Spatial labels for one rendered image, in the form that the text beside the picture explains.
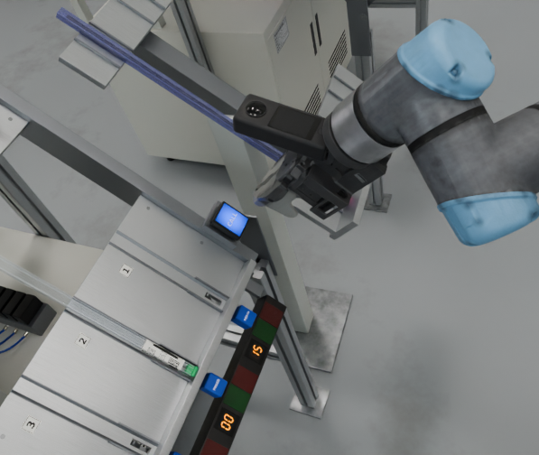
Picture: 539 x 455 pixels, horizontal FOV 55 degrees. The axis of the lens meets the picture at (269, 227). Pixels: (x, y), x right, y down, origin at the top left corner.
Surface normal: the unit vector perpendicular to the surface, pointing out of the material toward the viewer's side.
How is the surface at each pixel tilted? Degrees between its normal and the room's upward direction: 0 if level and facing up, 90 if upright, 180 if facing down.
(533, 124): 5
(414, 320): 0
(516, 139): 11
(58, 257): 0
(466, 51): 44
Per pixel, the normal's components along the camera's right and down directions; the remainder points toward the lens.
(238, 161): -0.32, 0.78
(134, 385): 0.48, -0.33
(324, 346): -0.21, -0.62
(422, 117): -0.58, 0.20
